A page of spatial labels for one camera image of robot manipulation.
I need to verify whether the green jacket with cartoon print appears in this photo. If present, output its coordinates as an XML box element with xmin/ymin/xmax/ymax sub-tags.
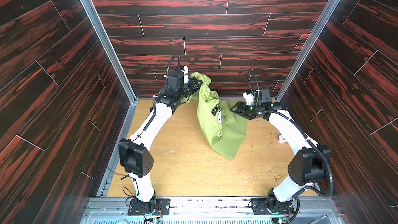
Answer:
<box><xmin>190</xmin><ymin>72</ymin><xmax>248</xmax><ymax>160</ymax></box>

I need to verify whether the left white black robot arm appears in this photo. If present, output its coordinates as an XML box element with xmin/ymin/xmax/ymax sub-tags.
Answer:
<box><xmin>118</xmin><ymin>76</ymin><xmax>203</xmax><ymax>215</ymax></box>

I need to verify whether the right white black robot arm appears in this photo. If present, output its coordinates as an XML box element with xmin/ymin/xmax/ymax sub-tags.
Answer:
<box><xmin>230</xmin><ymin>102</ymin><xmax>334</xmax><ymax>214</ymax></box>

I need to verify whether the small white tape roll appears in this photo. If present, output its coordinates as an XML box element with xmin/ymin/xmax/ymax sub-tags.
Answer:
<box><xmin>278</xmin><ymin>134</ymin><xmax>287</xmax><ymax>144</ymax></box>

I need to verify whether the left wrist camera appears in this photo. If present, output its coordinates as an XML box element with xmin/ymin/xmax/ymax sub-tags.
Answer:
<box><xmin>167</xmin><ymin>65</ymin><xmax>189</xmax><ymax>90</ymax></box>

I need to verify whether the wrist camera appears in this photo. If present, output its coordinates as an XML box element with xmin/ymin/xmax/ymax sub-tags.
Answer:
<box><xmin>243</xmin><ymin>89</ymin><xmax>273</xmax><ymax>106</ymax></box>
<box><xmin>167</xmin><ymin>65</ymin><xmax>189</xmax><ymax>90</ymax></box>

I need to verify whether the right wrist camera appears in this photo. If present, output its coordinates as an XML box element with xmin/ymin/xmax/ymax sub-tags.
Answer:
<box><xmin>243</xmin><ymin>89</ymin><xmax>273</xmax><ymax>106</ymax></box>

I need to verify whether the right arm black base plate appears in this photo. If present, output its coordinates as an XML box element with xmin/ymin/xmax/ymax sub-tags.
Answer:
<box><xmin>249</xmin><ymin>197</ymin><xmax>295</xmax><ymax>216</ymax></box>

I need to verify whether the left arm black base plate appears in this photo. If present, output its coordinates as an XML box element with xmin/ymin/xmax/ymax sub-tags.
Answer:
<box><xmin>127</xmin><ymin>198</ymin><xmax>171</xmax><ymax>216</ymax></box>

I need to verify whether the metal front rail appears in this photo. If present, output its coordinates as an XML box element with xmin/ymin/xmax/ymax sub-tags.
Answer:
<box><xmin>81</xmin><ymin>197</ymin><xmax>346</xmax><ymax>224</ymax></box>

